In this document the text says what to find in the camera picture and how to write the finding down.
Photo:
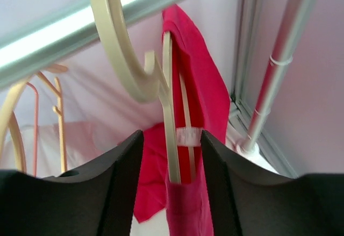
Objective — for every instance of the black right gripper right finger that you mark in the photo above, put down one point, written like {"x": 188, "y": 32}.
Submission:
{"x": 246, "y": 199}

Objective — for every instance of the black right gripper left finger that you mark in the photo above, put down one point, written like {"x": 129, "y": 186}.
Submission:
{"x": 96, "y": 198}

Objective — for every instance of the pink wire hanger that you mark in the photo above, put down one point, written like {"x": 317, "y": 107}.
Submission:
{"x": 36, "y": 130}

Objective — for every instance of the crimson t shirt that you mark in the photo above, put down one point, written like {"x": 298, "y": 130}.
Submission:
{"x": 201, "y": 101}

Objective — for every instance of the cream wooden hanger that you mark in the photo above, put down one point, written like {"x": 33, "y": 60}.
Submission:
{"x": 10, "y": 124}

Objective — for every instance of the cream hanger of crimson shirt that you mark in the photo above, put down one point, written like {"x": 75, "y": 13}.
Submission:
{"x": 147, "y": 82}

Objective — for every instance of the pale pink t shirt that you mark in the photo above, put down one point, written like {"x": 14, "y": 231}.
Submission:
{"x": 84, "y": 142}

